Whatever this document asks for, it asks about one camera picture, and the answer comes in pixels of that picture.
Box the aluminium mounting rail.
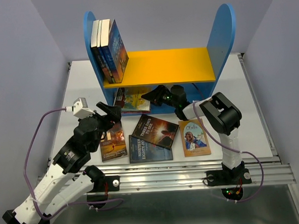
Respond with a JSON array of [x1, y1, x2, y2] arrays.
[[34, 156, 296, 198]]

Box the dark door cover book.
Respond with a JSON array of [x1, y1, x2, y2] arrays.
[[100, 122, 127, 162]]

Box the orange Othello book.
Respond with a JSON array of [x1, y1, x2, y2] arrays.
[[178, 119, 211, 158]]

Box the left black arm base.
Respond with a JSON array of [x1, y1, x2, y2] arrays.
[[83, 165, 120, 211]]

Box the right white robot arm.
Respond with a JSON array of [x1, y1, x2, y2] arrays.
[[141, 85, 245, 187]]

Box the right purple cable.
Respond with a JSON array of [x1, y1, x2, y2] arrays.
[[191, 81, 266, 205]]

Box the blue and yellow bookshelf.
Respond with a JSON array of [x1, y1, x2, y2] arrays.
[[83, 3, 237, 105]]

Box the leftmost upright dark book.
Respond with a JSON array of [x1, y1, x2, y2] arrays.
[[90, 20, 111, 82]]

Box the Little Women floral book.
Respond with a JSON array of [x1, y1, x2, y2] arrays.
[[120, 111, 151, 116]]

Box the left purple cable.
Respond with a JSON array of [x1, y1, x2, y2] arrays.
[[20, 105, 125, 221]]

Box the Three Days to See book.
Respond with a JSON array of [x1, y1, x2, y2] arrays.
[[132, 114, 179, 149]]

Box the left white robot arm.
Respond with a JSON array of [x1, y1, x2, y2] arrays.
[[2, 101, 121, 224]]

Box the upright blue orange book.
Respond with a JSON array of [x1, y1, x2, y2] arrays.
[[107, 20, 129, 84]]

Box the yellow teal paperback book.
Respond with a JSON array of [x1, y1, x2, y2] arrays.
[[114, 87, 152, 112]]

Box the Nineteen Eighty-Four blue book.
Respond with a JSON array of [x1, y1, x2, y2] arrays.
[[129, 135, 174, 164]]

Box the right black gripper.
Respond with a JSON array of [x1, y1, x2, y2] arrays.
[[140, 83, 178, 110]]

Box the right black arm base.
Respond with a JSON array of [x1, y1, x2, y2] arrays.
[[203, 164, 252, 202]]

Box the middle upright blue book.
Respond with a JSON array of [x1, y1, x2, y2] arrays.
[[97, 19, 116, 84]]

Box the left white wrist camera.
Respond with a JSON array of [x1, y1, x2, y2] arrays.
[[72, 97, 94, 119]]

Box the purple cable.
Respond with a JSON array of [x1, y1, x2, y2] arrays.
[[20, 105, 125, 221], [191, 81, 266, 205]]

